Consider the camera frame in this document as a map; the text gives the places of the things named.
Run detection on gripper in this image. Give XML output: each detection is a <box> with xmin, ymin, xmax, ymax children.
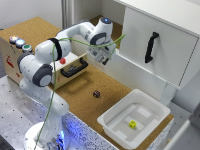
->
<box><xmin>87</xmin><ymin>43</ymin><xmax>114</xmax><ymax>66</ymax></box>

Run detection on wooden drawer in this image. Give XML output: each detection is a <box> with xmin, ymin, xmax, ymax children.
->
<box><xmin>51</xmin><ymin>53</ymin><xmax>91</xmax><ymax>91</ymax></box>

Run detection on white cabinet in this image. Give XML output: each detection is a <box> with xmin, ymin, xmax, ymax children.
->
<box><xmin>73</xmin><ymin>0</ymin><xmax>200</xmax><ymax>108</ymax></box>

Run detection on purple block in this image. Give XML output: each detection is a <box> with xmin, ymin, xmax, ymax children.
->
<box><xmin>92</xmin><ymin>90</ymin><xmax>101</xmax><ymax>99</ymax></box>

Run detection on wooden drawer box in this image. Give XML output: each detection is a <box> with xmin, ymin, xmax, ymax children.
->
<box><xmin>0</xmin><ymin>16</ymin><xmax>90</xmax><ymax>91</ymax></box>

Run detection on green button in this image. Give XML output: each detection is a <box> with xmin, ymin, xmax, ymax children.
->
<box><xmin>21</xmin><ymin>43</ymin><xmax>34</xmax><ymax>54</ymax></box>

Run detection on white plastic box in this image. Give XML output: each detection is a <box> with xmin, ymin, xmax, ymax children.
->
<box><xmin>96</xmin><ymin>88</ymin><xmax>172</xmax><ymax>150</ymax></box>

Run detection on white sliding door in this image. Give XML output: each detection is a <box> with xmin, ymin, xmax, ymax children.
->
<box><xmin>118</xmin><ymin>6</ymin><xmax>200</xmax><ymax>90</ymax></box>

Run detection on yellow block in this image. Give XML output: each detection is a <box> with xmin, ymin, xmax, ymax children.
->
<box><xmin>128</xmin><ymin>119</ymin><xmax>138</xmax><ymax>129</ymax></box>

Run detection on blue button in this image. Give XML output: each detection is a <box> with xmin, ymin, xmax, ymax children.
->
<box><xmin>15</xmin><ymin>38</ymin><xmax>27</xmax><ymax>48</ymax></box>

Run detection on red button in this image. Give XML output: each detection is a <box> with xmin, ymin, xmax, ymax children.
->
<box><xmin>9</xmin><ymin>34</ymin><xmax>20</xmax><ymax>45</ymax></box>

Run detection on black drawer handle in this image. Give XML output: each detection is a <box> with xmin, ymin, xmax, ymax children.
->
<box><xmin>60</xmin><ymin>59</ymin><xmax>90</xmax><ymax>79</ymax></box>

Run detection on black door handle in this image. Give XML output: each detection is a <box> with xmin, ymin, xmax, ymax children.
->
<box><xmin>144</xmin><ymin>31</ymin><xmax>161</xmax><ymax>64</ymax></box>

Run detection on green cable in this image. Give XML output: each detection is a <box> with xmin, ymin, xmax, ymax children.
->
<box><xmin>33</xmin><ymin>33</ymin><xmax>127</xmax><ymax>150</ymax></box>

